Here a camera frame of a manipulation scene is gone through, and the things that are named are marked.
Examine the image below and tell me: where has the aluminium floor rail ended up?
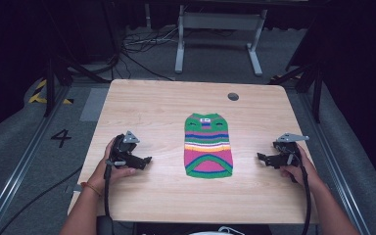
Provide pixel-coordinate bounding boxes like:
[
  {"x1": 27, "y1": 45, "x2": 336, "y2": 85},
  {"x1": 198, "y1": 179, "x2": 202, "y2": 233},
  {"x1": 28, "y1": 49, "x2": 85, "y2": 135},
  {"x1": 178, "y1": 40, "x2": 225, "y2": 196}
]
[
  {"x1": 298, "y1": 91, "x2": 373, "y2": 235},
  {"x1": 0, "y1": 85, "x2": 71, "y2": 235}
]

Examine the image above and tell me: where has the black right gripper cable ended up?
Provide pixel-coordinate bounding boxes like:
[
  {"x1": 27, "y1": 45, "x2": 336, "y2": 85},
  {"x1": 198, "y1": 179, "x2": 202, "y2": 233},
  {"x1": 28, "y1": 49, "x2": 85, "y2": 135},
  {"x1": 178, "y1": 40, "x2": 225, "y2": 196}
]
[{"x1": 297, "y1": 156, "x2": 312, "y2": 235}]

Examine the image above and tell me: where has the white metal table frame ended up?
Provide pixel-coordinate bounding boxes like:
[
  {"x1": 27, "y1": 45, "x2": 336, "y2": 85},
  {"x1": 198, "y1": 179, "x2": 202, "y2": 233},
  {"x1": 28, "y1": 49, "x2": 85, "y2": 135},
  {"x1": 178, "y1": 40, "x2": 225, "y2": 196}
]
[{"x1": 174, "y1": 4, "x2": 269, "y2": 77}]

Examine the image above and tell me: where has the white object with cable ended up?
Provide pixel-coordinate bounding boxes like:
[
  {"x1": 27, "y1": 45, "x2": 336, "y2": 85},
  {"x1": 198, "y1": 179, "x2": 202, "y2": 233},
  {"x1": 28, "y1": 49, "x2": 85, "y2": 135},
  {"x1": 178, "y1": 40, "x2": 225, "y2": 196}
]
[{"x1": 187, "y1": 225, "x2": 247, "y2": 235}]

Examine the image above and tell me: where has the black metal stand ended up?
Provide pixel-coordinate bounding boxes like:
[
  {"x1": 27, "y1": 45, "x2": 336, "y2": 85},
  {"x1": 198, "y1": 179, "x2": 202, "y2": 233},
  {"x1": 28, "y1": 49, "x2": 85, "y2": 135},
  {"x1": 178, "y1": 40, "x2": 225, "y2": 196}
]
[
  {"x1": 268, "y1": 62, "x2": 325, "y2": 124},
  {"x1": 43, "y1": 53, "x2": 113, "y2": 118}
]

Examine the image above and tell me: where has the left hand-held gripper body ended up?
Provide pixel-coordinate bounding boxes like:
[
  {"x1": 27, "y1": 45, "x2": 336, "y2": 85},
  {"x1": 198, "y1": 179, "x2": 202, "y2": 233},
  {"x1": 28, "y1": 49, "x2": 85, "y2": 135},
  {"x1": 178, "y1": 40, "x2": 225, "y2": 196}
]
[{"x1": 110, "y1": 130, "x2": 141, "y2": 168}]

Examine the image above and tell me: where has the person's left hand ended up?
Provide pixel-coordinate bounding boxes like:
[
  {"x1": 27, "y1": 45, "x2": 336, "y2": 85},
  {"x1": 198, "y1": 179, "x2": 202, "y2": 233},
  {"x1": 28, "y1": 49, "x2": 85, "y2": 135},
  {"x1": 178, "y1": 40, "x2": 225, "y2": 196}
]
[{"x1": 86, "y1": 136, "x2": 138, "y2": 197}]

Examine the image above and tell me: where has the striped knitted pet sweater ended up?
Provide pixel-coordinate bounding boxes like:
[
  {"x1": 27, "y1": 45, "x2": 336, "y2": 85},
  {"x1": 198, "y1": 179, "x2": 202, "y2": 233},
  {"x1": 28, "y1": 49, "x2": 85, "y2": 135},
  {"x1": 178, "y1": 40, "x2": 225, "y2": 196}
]
[{"x1": 183, "y1": 112, "x2": 235, "y2": 180}]

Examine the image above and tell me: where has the black floor cable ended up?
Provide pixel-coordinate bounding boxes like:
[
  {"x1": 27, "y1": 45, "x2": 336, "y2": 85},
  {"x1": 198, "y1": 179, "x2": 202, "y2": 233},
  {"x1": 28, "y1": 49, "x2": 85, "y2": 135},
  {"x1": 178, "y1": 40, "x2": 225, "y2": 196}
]
[{"x1": 0, "y1": 165, "x2": 84, "y2": 235}]

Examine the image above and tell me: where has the yellow black hazard tape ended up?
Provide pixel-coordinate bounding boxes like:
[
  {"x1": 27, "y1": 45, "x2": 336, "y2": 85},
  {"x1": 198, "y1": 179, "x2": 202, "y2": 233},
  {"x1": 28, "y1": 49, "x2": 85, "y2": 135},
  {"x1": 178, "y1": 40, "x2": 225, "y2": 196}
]
[{"x1": 27, "y1": 78, "x2": 75, "y2": 106}]

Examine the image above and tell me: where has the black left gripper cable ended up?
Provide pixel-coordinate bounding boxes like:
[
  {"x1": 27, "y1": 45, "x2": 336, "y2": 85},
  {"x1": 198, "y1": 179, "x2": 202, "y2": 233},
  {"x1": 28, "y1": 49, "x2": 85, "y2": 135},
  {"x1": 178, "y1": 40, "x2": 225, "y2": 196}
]
[{"x1": 103, "y1": 162, "x2": 113, "y2": 219}]

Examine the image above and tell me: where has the bundle of floor cables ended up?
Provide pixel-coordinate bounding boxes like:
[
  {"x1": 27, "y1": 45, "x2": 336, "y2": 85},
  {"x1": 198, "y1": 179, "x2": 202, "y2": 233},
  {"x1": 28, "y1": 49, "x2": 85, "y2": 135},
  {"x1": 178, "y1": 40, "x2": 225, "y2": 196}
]
[{"x1": 112, "y1": 25, "x2": 181, "y2": 82}]

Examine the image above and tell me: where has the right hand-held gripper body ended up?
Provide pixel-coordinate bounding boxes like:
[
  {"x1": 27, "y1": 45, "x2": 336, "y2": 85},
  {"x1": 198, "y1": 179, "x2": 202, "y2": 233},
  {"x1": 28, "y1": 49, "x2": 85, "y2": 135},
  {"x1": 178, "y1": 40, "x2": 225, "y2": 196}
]
[{"x1": 272, "y1": 131, "x2": 310, "y2": 168}]

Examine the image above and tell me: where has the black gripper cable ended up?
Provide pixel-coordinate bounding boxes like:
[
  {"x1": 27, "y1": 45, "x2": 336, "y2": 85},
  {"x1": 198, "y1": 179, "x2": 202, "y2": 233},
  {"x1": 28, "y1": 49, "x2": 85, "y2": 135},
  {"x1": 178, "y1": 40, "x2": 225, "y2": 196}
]
[
  {"x1": 103, "y1": 162, "x2": 113, "y2": 219},
  {"x1": 297, "y1": 156, "x2": 312, "y2": 235}
]

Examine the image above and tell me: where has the person's right hand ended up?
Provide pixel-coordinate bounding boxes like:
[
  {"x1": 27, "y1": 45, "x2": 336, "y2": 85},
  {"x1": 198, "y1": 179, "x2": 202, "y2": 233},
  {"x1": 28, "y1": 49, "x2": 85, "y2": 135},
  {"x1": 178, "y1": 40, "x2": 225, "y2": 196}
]
[{"x1": 278, "y1": 143, "x2": 325, "y2": 194}]

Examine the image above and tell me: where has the orange bracelet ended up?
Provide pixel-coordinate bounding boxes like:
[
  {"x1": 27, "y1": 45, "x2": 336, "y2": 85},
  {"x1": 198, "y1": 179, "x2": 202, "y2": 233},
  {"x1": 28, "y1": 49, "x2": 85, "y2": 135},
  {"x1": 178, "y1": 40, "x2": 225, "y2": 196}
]
[{"x1": 80, "y1": 181, "x2": 103, "y2": 197}]

